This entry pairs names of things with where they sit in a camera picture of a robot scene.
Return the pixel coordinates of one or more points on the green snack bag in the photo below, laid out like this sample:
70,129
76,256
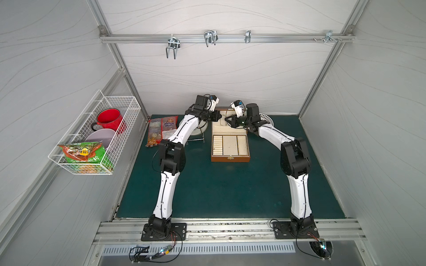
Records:
86,158

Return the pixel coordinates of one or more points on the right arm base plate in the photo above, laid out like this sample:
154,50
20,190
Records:
281,230

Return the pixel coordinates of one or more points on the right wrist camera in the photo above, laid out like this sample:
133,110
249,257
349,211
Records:
238,107

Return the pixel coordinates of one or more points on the white patterned rim bowl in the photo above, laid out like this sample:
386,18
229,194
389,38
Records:
267,118

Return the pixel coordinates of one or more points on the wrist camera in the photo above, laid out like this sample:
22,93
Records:
238,107
212,102

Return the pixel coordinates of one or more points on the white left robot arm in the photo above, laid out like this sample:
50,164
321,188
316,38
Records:
173,159

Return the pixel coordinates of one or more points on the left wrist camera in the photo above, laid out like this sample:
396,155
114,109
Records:
212,102

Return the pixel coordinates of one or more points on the metal loop hook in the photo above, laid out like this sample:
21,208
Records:
210,37

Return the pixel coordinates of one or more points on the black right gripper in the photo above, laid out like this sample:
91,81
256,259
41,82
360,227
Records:
234,121

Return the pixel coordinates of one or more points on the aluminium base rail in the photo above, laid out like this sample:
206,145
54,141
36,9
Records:
203,230

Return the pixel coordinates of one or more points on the red candy bag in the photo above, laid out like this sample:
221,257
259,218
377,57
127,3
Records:
161,128

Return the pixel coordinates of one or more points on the metal bracket hook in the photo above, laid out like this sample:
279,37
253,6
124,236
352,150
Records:
328,38

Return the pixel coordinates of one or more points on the white wire wall basket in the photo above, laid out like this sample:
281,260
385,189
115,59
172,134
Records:
81,128

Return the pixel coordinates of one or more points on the grey plate in basket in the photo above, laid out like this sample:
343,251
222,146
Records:
104,136

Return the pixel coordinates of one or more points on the chrome wire plate stand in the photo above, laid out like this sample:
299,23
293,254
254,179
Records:
197,137

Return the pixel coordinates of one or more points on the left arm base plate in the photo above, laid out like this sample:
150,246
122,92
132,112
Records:
178,232

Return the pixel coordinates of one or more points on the red enamel mug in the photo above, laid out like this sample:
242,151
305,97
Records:
110,119

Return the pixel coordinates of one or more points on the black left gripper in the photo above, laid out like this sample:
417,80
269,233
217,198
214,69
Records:
213,116

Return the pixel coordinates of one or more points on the speckled cream plate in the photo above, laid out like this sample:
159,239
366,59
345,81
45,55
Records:
199,129

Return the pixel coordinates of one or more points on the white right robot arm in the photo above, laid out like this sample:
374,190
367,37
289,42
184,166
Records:
294,161

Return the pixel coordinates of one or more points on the double metal hook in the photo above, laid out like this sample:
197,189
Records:
173,46

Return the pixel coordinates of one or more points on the brown jewelry box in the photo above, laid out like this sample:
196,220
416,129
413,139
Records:
228,144

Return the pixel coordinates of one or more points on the small metal hook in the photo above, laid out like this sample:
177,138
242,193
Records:
247,36

